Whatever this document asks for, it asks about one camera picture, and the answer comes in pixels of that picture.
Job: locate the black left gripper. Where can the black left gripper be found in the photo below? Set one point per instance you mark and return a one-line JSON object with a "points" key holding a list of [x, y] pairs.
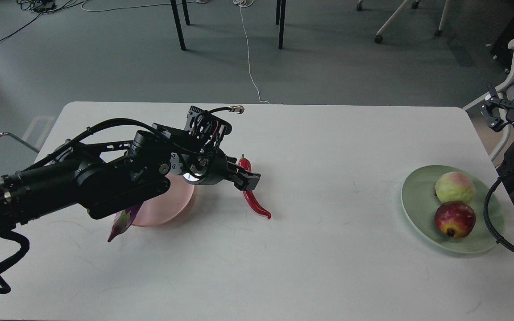
{"points": [[196, 154]]}

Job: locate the red chili pepper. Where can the red chili pepper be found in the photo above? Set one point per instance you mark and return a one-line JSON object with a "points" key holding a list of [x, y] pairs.
{"points": [[249, 196]]}

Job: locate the green pink peach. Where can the green pink peach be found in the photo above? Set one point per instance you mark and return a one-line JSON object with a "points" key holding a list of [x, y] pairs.
{"points": [[455, 186]]}

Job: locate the purple eggplant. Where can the purple eggplant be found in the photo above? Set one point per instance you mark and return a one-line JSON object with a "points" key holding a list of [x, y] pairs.
{"points": [[123, 221]]}

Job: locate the red pomegranate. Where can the red pomegranate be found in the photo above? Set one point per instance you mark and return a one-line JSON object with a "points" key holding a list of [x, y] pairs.
{"points": [[455, 219]]}

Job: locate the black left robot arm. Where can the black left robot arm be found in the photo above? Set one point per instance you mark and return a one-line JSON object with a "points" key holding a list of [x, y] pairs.
{"points": [[115, 165]]}

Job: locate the pink plastic plate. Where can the pink plastic plate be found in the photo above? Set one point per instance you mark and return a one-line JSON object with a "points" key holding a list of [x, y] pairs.
{"points": [[165, 207]]}

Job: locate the black table leg left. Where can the black table leg left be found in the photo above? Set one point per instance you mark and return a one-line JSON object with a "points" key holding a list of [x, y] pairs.
{"points": [[177, 21]]}

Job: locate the black table leg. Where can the black table leg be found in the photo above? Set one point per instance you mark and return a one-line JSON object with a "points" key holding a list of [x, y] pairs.
{"points": [[280, 21], [177, 21]]}

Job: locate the light green plastic plate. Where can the light green plastic plate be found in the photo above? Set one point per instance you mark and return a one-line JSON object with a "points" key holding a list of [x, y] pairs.
{"points": [[420, 203]]}

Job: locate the white office chair base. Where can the white office chair base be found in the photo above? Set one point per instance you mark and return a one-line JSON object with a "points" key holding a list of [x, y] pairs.
{"points": [[405, 18]]}

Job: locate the black table leg right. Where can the black table leg right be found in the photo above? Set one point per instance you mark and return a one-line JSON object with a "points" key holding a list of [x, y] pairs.
{"points": [[280, 21]]}

